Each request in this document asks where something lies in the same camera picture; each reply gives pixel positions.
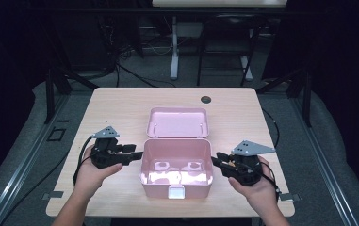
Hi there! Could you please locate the grey tape strip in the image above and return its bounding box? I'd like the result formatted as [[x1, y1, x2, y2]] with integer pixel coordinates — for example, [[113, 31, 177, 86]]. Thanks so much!
[[41, 190, 65, 202], [279, 192, 302, 202]]

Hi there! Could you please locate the black chair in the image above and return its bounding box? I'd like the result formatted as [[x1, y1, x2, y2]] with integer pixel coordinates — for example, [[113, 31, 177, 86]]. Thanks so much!
[[196, 13, 265, 88]]

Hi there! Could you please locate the metal floor rail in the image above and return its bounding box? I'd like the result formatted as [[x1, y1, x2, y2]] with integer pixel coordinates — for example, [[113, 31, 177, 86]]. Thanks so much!
[[288, 93, 359, 226], [0, 93, 72, 226]]

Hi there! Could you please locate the pink storage box white handle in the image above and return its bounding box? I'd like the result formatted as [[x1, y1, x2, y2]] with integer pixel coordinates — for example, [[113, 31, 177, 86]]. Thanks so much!
[[139, 106, 215, 201]]

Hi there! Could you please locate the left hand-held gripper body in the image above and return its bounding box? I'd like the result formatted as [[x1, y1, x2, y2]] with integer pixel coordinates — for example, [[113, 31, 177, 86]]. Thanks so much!
[[90, 125, 128, 170]]

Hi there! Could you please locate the left hand-held gripper black cable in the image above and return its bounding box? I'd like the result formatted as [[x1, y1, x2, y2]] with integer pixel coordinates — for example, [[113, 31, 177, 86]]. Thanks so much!
[[72, 135, 94, 186]]

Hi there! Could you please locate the thin black cable beside table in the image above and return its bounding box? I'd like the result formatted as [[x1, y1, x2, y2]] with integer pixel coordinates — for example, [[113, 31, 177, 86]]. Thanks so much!
[[261, 107, 281, 149]]

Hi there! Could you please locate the person's right hand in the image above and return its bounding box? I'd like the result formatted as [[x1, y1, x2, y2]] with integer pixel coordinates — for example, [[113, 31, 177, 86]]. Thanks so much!
[[228, 155, 284, 218]]

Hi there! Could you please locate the white desk with white legs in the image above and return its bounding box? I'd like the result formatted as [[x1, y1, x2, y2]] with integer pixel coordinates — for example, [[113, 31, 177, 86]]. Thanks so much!
[[152, 0, 288, 82]]

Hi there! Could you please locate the person's left hand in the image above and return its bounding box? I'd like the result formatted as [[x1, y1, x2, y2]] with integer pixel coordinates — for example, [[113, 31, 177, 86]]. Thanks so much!
[[73, 145, 124, 200]]

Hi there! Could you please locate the black floor cable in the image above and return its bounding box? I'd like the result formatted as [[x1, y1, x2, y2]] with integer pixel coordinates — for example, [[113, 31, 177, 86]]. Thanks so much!
[[115, 61, 177, 89]]

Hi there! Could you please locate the hand-held gripper black cable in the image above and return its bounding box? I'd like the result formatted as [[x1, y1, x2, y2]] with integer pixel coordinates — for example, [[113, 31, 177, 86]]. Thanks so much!
[[258, 161, 282, 202], [72, 135, 94, 186]]

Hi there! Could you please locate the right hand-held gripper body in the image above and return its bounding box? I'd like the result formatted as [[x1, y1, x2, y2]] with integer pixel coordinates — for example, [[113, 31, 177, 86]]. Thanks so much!
[[230, 139, 277, 187]]

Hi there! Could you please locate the right hand-held gripper black cable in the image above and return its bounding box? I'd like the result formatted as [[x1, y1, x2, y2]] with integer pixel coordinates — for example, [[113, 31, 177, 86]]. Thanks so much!
[[258, 161, 282, 202]]

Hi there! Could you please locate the black metal frame stand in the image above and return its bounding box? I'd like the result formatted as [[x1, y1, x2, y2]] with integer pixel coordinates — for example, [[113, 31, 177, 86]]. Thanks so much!
[[255, 67, 314, 128], [43, 67, 100, 125]]

